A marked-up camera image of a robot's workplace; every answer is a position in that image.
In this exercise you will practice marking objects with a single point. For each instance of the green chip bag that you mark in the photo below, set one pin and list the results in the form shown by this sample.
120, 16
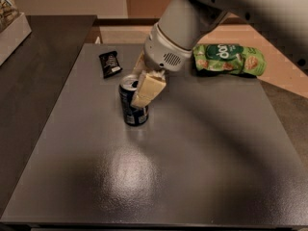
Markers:
235, 59

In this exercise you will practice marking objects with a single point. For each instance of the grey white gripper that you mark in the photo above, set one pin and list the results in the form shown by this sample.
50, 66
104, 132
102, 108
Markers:
161, 53

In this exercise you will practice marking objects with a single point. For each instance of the white box on counter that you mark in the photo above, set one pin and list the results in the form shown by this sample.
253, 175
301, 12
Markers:
13, 36

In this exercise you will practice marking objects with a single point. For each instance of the black rxbar chocolate wrapper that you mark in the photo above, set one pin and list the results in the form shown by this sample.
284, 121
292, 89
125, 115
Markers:
110, 64

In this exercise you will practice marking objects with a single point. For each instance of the blue pepsi can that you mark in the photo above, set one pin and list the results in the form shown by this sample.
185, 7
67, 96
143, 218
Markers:
127, 87

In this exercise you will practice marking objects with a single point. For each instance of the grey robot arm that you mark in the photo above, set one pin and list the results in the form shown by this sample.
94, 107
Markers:
284, 23

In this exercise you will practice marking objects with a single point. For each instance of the dark side counter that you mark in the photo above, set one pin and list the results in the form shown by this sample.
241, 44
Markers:
31, 80

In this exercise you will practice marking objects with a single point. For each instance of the snack bag in box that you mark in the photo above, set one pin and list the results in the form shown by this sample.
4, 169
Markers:
8, 13

